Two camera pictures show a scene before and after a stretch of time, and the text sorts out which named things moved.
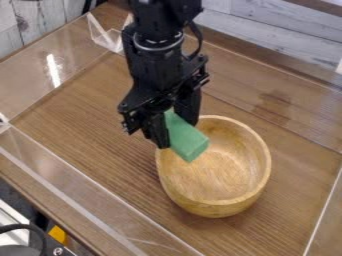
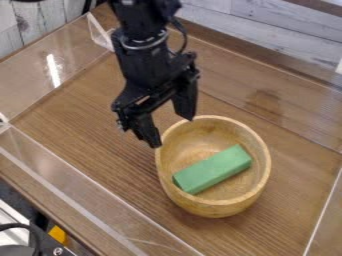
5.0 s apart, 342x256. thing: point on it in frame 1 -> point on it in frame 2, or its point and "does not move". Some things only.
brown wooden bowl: [222, 180] does not move
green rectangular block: [187, 141] -> [213, 170]
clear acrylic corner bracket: [109, 38] does not move
